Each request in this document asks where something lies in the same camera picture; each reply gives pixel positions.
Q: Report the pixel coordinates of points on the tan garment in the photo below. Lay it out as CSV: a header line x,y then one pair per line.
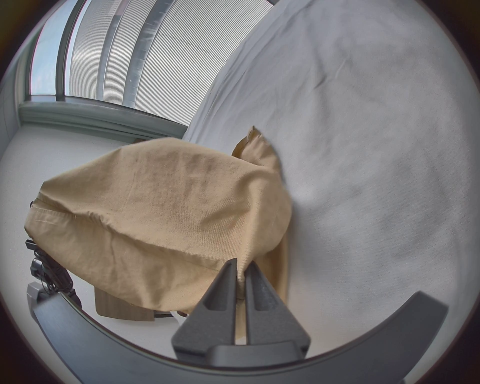
x,y
157,217

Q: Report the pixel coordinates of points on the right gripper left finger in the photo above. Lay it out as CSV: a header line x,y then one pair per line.
x,y
221,300

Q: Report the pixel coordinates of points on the bed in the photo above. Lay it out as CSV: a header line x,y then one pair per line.
x,y
367,180

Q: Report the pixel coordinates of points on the window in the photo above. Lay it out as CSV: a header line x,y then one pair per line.
x,y
123,63

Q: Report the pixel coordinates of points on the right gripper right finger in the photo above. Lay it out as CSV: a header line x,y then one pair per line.
x,y
268,303

